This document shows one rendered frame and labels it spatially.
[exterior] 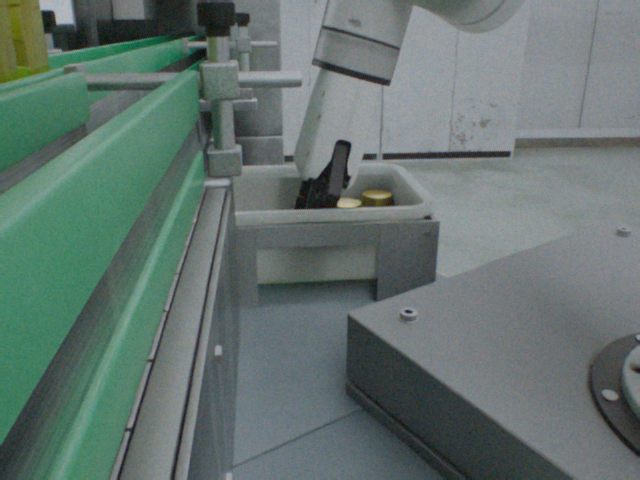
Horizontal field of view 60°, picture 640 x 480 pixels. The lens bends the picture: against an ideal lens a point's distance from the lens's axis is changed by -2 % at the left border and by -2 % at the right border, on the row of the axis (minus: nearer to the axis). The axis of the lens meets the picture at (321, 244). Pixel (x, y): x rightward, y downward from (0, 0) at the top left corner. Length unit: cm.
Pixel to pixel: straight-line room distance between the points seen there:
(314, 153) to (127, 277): 32
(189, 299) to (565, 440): 19
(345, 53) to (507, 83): 394
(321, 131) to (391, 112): 369
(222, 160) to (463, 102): 392
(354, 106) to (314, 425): 26
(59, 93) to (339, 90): 23
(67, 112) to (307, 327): 25
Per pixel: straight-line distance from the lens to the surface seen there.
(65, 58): 69
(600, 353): 37
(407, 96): 419
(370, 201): 62
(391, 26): 51
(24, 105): 32
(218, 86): 42
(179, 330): 24
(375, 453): 37
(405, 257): 52
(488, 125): 441
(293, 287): 52
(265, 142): 130
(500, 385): 33
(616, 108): 542
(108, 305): 17
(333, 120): 49
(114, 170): 17
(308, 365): 44
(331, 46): 51
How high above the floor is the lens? 100
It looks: 22 degrees down
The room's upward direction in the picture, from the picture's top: straight up
